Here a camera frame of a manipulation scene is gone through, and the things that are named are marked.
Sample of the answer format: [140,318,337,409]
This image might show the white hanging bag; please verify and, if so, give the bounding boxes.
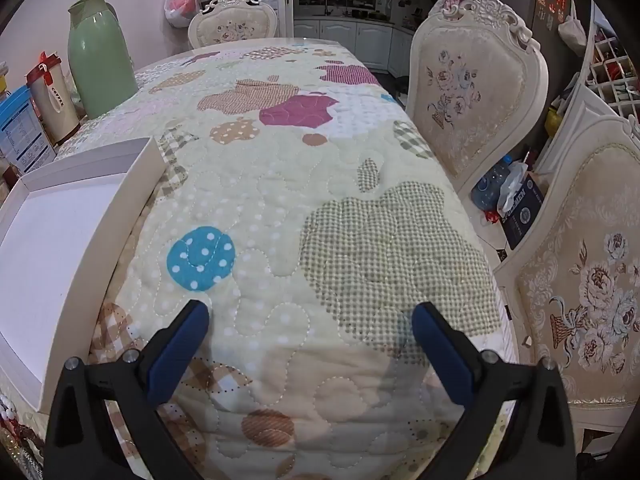
[557,0,588,57]

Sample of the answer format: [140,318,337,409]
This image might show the white red bead bracelet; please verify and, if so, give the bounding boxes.
[0,394,22,442]

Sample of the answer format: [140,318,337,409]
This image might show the white lattice rack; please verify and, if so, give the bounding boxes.
[584,25,640,123]

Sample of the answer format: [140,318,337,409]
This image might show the white kitchen cabinets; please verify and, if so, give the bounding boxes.
[294,16,417,80]

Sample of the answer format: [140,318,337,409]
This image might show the dark blue box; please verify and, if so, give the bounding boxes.
[499,172,547,252]

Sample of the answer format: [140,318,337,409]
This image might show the quilted apple print tablecloth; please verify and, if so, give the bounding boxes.
[52,39,516,480]

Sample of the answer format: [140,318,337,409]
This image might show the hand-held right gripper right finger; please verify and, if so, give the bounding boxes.
[411,301,581,480]

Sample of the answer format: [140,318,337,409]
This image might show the blue white powder can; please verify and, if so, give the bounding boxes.
[0,85,57,177]

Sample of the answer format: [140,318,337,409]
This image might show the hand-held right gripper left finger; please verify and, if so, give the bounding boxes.
[44,299,211,480]

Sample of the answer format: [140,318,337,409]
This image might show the cream floral carved chair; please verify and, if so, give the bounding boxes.
[492,110,640,432]
[404,0,549,196]
[187,0,279,51]

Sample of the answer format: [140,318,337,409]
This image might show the white tray box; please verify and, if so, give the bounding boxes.
[0,137,166,415]

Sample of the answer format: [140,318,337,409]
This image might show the dark refrigerator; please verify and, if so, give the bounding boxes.
[529,0,595,98]

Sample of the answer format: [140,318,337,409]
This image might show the green thermos jug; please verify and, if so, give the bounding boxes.
[67,0,137,119]

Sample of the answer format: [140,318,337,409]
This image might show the blue water bottle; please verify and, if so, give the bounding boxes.
[470,155,516,212]

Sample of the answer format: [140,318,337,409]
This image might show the crumpled white plastic bag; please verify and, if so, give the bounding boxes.
[494,160,530,213]

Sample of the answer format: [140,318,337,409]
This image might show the white tumbler red lid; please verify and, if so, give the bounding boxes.
[26,51,81,147]

